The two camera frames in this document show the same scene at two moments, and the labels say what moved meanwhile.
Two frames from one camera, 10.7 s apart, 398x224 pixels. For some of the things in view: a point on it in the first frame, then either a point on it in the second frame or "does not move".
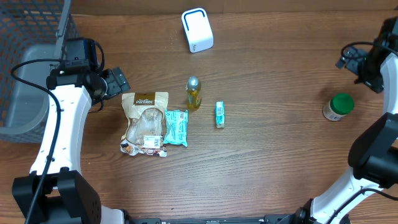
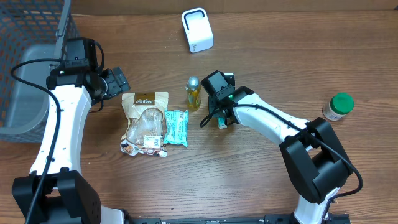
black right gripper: [349, 63] -> [215, 104]
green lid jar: [338, 106] does not move
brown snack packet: [145, 132] does not move
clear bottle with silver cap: [193, 93] does not move
